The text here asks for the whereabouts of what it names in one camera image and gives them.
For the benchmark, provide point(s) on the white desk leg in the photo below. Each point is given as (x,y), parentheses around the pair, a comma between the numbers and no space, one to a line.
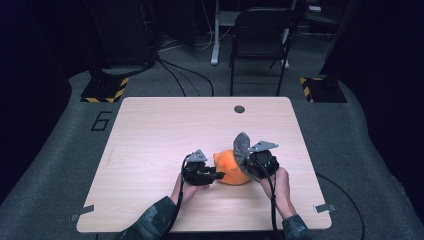
(286,63)
(215,50)

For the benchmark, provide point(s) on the person's right hand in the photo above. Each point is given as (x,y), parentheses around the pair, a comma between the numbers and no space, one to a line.
(282,191)

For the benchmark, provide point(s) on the grey tape strip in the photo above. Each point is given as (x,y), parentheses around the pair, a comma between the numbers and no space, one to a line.
(83,211)
(325,208)

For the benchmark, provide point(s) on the grey terry cloth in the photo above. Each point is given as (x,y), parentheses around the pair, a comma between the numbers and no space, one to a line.
(241,146)

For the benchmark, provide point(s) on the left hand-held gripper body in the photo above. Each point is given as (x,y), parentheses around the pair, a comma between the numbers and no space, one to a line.
(196,173)

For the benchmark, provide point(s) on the dark round table grommet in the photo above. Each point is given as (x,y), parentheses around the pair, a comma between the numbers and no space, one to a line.
(239,109)

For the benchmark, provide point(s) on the striped black stand base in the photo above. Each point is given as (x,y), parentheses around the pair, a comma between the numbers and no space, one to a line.
(103,90)
(325,90)

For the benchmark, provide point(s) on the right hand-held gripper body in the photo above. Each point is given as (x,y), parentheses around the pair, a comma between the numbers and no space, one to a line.
(263,161)

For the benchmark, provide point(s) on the dark cabinet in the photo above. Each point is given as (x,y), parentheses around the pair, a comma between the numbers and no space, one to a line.
(123,33)

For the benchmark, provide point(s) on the black folding chair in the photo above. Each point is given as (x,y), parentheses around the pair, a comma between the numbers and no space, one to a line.
(260,36)

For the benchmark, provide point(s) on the orange plush toy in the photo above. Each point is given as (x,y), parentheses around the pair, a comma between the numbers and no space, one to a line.
(228,166)

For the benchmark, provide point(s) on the person's left hand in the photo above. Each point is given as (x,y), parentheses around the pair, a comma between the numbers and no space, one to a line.
(186,193)

